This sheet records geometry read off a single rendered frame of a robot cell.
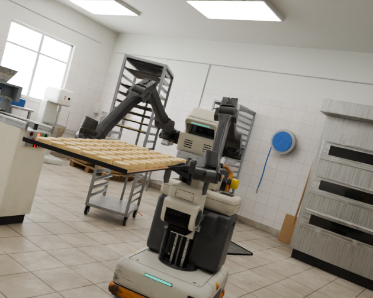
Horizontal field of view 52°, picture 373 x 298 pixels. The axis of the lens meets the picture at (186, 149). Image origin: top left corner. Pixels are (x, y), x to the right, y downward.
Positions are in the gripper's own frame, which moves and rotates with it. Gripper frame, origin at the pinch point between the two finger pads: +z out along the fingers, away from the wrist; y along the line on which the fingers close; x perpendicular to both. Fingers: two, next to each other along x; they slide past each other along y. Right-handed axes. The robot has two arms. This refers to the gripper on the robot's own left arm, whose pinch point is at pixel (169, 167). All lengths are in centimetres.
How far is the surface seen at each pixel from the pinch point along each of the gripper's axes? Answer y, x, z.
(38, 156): 42, 221, 25
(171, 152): 41, 542, -241
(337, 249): 81, 181, -319
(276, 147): -17, 352, -330
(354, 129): -62, 201, -314
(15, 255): 102, 148, 33
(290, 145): -26, 332, -340
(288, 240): 110, 286, -342
